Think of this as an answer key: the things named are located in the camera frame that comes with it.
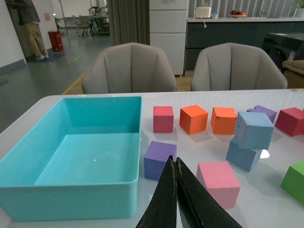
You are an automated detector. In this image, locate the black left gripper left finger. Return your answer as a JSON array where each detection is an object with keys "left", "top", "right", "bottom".
[{"left": 137, "top": 155, "right": 177, "bottom": 228}]

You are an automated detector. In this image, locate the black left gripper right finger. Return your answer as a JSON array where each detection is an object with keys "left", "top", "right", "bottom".
[{"left": 175, "top": 157, "right": 241, "bottom": 228}]

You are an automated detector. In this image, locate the light blue foam block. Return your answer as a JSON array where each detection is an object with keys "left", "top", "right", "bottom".
[{"left": 235, "top": 112, "right": 274, "bottom": 150}]

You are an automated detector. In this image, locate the pink foam block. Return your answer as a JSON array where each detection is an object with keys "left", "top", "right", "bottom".
[{"left": 196, "top": 161, "right": 241, "bottom": 209}]

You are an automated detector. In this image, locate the chipped orange foam block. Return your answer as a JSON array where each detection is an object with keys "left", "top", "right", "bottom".
[{"left": 211, "top": 106, "right": 237, "bottom": 135}]

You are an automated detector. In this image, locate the green foam block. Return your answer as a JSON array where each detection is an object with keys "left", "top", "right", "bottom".
[{"left": 281, "top": 161, "right": 304, "bottom": 205}]

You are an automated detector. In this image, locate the teal plastic bin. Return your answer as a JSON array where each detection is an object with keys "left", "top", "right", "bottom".
[{"left": 0, "top": 96, "right": 142, "bottom": 221}]

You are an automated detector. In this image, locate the magenta foam block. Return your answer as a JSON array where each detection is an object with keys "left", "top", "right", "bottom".
[{"left": 153, "top": 106, "right": 174, "bottom": 133}]

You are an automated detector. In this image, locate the notched purple foam block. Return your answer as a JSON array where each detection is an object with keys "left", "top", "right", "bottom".
[{"left": 247, "top": 105, "right": 277, "bottom": 123}]

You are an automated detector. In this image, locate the dark red foam block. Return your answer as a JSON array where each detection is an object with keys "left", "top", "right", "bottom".
[{"left": 275, "top": 107, "right": 304, "bottom": 137}]

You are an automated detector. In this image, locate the right grey chair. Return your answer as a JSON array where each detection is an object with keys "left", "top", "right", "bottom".
[{"left": 191, "top": 43, "right": 288, "bottom": 91}]

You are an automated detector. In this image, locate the grey chair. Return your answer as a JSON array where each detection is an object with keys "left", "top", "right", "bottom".
[
  {"left": 191, "top": 43, "right": 288, "bottom": 91},
  {"left": 82, "top": 43, "right": 177, "bottom": 94}
]

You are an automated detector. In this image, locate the left grey chair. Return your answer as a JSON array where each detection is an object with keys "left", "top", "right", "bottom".
[{"left": 82, "top": 43, "right": 177, "bottom": 94}]

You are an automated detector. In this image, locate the beige sofa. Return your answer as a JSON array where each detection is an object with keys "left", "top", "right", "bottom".
[{"left": 283, "top": 60, "right": 304, "bottom": 89}]

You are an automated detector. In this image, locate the dark grey counter cabinet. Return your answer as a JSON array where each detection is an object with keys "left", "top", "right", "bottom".
[{"left": 184, "top": 18, "right": 304, "bottom": 71}]

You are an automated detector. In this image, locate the white drawer cabinet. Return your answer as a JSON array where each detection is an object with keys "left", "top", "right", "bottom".
[{"left": 149, "top": 0, "right": 189, "bottom": 76}]

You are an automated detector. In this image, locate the small blue bowl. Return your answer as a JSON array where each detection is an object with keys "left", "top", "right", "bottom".
[{"left": 210, "top": 12, "right": 219, "bottom": 19}]

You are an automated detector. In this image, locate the grey curtain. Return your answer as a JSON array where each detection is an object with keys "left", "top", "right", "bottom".
[{"left": 107, "top": 0, "right": 150, "bottom": 46}]

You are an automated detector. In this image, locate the white toaster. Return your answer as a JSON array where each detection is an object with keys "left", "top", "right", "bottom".
[{"left": 195, "top": 7, "right": 211, "bottom": 19}]

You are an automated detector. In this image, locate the fruit plate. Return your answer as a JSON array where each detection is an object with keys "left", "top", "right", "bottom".
[{"left": 230, "top": 10, "right": 247, "bottom": 19}]

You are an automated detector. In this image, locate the distant office chair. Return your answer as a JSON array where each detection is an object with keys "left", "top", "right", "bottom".
[{"left": 79, "top": 16, "right": 94, "bottom": 37}]

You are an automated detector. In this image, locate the red bin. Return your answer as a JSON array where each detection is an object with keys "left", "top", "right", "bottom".
[{"left": 48, "top": 30, "right": 64, "bottom": 51}]

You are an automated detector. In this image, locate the standing person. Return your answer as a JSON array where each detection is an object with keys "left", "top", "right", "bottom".
[{"left": 5, "top": 0, "right": 49, "bottom": 61}]

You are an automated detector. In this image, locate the pink wall notice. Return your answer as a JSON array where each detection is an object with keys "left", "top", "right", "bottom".
[{"left": 44, "top": 12, "right": 51, "bottom": 21}]

